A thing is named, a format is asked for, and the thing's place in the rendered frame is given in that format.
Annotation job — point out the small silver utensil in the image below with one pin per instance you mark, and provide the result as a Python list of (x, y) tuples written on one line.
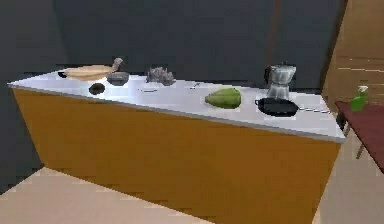
[(195, 85)]

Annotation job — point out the orange kitchen counter white top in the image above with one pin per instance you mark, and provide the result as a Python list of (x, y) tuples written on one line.
[(186, 156)]

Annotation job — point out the grey crumpled cloth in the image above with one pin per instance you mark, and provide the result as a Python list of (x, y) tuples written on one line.
[(160, 76)]

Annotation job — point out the thin silver utensil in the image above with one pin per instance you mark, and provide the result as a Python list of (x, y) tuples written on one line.
[(148, 90)]

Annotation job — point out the grey mortar bowl with pestle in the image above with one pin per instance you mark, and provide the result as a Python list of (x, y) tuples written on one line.
[(117, 77)]

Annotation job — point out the black frying pan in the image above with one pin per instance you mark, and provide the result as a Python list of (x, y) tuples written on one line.
[(277, 106)]

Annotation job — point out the silver moka pot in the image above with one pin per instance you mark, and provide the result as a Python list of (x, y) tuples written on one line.
[(279, 82)]

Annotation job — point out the dark round avocado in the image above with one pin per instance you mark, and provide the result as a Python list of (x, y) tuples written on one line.
[(97, 88)]

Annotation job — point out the wooden cutting board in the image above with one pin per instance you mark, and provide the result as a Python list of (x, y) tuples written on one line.
[(87, 72)]

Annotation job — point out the green spray bottle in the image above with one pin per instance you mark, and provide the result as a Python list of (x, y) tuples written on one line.
[(359, 100)]

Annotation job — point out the dark red wooden table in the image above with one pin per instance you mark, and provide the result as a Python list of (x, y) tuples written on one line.
[(366, 128)]

